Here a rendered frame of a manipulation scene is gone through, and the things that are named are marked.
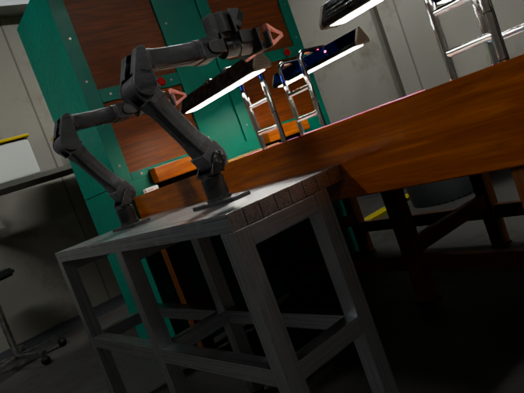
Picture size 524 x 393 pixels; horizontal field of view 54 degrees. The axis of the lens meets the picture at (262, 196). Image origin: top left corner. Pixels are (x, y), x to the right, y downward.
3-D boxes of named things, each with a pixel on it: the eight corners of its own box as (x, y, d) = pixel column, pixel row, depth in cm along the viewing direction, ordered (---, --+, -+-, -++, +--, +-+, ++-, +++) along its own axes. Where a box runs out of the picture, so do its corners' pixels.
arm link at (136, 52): (203, 45, 149) (107, 61, 130) (220, 33, 142) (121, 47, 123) (217, 86, 150) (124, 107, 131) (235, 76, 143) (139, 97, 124)
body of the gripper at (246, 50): (240, 40, 159) (221, 43, 154) (260, 26, 151) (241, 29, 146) (247, 60, 159) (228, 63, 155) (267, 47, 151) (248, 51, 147)
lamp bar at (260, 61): (256, 69, 183) (249, 50, 183) (180, 115, 234) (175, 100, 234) (273, 65, 188) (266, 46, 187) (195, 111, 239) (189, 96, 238)
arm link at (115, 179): (132, 194, 192) (61, 133, 180) (139, 191, 187) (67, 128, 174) (122, 207, 189) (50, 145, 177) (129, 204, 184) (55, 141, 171)
